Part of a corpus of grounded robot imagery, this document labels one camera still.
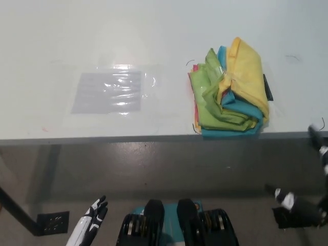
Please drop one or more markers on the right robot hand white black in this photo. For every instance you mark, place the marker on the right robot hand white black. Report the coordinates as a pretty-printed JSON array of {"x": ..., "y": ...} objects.
[{"x": 288, "y": 200}]

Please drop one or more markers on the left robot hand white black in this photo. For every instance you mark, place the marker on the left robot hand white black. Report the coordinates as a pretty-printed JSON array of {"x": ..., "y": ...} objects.
[{"x": 85, "y": 225}]

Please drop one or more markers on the teal microfibre cloth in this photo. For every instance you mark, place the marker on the teal microfibre cloth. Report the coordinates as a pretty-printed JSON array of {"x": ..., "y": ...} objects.
[{"x": 238, "y": 106}]

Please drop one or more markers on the pink microfibre cloth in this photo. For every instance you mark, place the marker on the pink microfibre cloth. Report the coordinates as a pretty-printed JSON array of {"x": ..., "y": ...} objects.
[{"x": 196, "y": 110}]

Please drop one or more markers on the black floor plate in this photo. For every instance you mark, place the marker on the black floor plate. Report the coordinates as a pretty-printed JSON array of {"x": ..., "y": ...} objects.
[
  {"x": 52, "y": 223},
  {"x": 282, "y": 220}
]

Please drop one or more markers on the left black ribbed body block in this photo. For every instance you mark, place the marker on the left black ribbed body block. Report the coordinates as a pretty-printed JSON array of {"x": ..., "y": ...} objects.
[{"x": 141, "y": 225}]

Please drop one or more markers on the black ribbed body block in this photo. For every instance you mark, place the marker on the black ribbed body block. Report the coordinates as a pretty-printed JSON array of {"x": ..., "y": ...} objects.
[
  {"x": 205, "y": 228},
  {"x": 141, "y": 225}
]

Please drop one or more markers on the right black ribbed body block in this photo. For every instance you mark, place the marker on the right black ribbed body block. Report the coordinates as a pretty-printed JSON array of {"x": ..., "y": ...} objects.
[{"x": 205, "y": 228}]

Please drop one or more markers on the black flat strip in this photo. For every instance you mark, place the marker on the black flat strip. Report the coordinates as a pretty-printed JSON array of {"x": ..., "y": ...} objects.
[{"x": 268, "y": 88}]

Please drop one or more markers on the clear plastic bag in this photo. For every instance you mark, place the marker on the clear plastic bag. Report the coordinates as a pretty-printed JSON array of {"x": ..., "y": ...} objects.
[{"x": 102, "y": 97}]

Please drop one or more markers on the transparent plastic sleeve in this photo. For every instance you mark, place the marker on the transparent plastic sleeve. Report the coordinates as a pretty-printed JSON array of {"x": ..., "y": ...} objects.
[{"x": 153, "y": 102}]

